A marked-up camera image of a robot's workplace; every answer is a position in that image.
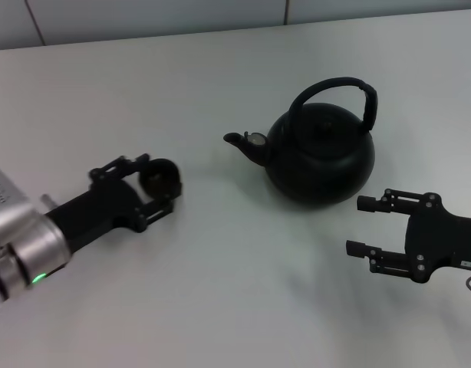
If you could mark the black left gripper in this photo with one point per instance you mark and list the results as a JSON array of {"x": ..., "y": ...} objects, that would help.
[{"x": 101, "y": 214}]

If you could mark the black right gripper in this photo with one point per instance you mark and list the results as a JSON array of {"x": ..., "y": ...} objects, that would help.
[{"x": 435, "y": 237}]

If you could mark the small black teacup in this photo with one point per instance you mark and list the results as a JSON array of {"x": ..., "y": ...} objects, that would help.
[{"x": 160, "y": 178}]

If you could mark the black round teapot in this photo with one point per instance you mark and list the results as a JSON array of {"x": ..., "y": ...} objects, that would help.
[{"x": 320, "y": 168}]

